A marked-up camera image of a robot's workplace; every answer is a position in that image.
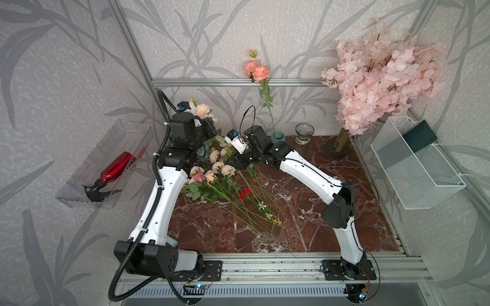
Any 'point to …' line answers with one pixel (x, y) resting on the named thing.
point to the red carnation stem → (245, 193)
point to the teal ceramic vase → (277, 136)
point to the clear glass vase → (304, 131)
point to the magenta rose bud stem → (200, 177)
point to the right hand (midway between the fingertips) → (229, 157)
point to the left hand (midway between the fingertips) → (215, 120)
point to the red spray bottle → (96, 192)
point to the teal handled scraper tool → (171, 241)
